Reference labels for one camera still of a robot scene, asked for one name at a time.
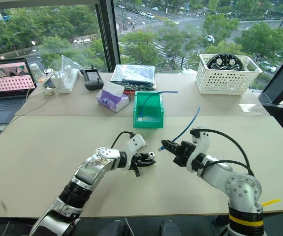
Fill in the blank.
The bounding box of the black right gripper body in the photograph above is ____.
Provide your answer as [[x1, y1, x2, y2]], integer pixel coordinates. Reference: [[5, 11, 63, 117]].
[[172, 140, 197, 169]]

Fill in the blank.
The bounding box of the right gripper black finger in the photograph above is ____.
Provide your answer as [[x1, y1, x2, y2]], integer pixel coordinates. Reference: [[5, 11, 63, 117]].
[[161, 139, 182, 149], [163, 146, 181, 156]]

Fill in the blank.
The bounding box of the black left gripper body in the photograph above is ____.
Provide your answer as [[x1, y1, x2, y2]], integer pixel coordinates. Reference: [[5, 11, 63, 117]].
[[131, 152, 144, 177]]

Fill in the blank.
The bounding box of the blue network cable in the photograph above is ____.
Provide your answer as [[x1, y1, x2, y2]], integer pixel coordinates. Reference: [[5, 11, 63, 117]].
[[157, 107, 201, 151], [138, 90, 179, 118]]

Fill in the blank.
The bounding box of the green plastic bin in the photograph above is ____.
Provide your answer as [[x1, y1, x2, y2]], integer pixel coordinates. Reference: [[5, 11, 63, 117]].
[[132, 91, 165, 129]]

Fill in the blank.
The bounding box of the purple tissue pack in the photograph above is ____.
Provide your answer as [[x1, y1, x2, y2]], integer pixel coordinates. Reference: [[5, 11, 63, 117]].
[[95, 81, 130, 114]]

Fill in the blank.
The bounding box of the dark rounded shape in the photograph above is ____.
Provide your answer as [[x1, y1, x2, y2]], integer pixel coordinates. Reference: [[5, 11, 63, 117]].
[[211, 214, 231, 228]]

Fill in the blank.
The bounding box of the silver foil bag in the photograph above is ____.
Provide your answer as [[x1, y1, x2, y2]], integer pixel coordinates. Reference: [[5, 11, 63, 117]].
[[110, 64, 157, 90]]

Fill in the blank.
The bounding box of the white perforated plastic basket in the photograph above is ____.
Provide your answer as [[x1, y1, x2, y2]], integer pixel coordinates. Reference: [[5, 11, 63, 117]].
[[195, 53, 263, 95]]

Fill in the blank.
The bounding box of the black remote controller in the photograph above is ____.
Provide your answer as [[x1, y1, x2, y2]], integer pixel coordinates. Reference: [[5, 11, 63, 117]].
[[83, 64, 104, 91]]

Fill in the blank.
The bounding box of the black round circuit board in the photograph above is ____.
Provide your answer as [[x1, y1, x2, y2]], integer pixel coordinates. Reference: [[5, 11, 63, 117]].
[[207, 54, 244, 72]]

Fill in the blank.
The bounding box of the yellow tie strip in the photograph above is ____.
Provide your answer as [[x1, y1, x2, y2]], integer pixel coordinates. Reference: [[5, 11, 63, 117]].
[[261, 198, 282, 207]]

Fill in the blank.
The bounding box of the white power strip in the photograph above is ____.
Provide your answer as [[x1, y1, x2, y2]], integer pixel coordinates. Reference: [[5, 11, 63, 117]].
[[57, 68, 80, 94]]

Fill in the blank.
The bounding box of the smartphone on stand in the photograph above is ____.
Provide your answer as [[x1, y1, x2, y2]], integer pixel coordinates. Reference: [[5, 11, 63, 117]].
[[42, 69, 59, 89]]

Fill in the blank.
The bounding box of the clear plastic bag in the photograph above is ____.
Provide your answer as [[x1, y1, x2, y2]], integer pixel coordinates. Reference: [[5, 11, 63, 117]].
[[46, 54, 81, 75]]

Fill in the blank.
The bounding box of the dark window pillar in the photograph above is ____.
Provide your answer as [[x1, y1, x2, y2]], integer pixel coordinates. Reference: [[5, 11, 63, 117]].
[[94, 0, 122, 73]]

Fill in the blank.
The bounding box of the white paper cup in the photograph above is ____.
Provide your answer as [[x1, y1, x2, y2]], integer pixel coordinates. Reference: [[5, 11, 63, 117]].
[[30, 62, 43, 83]]

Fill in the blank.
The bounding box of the grey open laptop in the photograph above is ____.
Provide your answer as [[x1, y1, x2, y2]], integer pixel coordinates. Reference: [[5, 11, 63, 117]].
[[0, 58, 37, 126]]

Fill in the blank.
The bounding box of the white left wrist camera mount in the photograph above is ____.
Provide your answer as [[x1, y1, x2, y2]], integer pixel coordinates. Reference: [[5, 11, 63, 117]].
[[125, 134, 148, 171]]

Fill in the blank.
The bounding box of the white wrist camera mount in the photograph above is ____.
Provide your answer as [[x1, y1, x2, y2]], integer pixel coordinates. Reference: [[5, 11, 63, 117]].
[[125, 134, 148, 171], [186, 125, 211, 173]]

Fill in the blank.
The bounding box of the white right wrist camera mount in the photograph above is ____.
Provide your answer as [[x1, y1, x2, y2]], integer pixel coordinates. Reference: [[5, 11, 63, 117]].
[[186, 125, 211, 173]]

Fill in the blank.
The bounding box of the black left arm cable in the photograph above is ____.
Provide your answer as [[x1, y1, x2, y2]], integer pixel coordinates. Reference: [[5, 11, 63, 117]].
[[110, 131, 136, 149]]

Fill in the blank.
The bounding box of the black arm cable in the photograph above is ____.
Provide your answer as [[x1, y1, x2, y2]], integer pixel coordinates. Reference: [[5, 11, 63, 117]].
[[110, 131, 136, 149], [197, 128, 255, 177]]

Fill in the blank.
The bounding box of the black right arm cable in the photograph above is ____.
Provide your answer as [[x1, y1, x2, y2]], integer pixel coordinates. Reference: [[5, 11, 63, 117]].
[[197, 128, 255, 177]]

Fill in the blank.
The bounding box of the dark slanted window frame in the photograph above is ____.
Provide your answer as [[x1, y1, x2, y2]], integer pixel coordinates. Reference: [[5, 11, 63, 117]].
[[262, 50, 283, 107]]

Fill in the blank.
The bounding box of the white charging cable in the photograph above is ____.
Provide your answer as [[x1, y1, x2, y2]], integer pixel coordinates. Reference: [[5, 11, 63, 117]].
[[24, 70, 61, 114]]

